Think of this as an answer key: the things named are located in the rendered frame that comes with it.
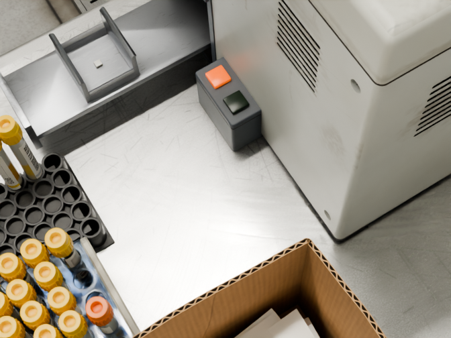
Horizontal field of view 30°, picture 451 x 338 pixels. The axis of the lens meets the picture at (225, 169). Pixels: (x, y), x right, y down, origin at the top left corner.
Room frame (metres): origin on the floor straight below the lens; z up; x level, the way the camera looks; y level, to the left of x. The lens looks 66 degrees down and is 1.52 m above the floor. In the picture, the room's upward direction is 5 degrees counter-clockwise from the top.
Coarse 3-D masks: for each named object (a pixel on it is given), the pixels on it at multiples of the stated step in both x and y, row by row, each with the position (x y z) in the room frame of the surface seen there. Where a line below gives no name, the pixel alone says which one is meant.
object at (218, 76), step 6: (222, 66) 0.36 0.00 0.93; (210, 72) 0.35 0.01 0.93; (216, 72) 0.35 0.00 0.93; (222, 72) 0.35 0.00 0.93; (210, 78) 0.35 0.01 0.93; (216, 78) 0.35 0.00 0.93; (222, 78) 0.35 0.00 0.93; (228, 78) 0.35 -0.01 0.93; (216, 84) 0.34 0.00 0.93; (222, 84) 0.34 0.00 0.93
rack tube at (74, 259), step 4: (72, 252) 0.20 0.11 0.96; (76, 252) 0.20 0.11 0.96; (68, 256) 0.19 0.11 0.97; (72, 256) 0.19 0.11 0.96; (76, 256) 0.20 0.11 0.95; (60, 260) 0.19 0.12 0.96; (64, 260) 0.19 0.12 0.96; (68, 260) 0.19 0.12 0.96; (72, 260) 0.19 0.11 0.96; (76, 260) 0.19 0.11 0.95; (80, 260) 0.20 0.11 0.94; (64, 264) 0.19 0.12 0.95; (68, 264) 0.19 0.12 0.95; (72, 264) 0.19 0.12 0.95; (76, 264) 0.19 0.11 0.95; (80, 272) 0.19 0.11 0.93; (84, 272) 0.20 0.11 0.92; (76, 276) 0.19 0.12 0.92; (80, 276) 0.19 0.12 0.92; (84, 276) 0.19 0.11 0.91; (88, 284) 0.19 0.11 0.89
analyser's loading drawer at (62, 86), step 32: (160, 0) 0.44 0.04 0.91; (192, 0) 0.44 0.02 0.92; (96, 32) 0.41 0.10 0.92; (128, 32) 0.41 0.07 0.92; (160, 32) 0.41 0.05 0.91; (192, 32) 0.40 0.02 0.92; (32, 64) 0.38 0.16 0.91; (64, 64) 0.38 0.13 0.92; (128, 64) 0.37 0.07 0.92; (160, 64) 0.37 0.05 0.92; (32, 96) 0.35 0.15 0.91; (64, 96) 0.35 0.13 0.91; (96, 96) 0.35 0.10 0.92; (32, 128) 0.32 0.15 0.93
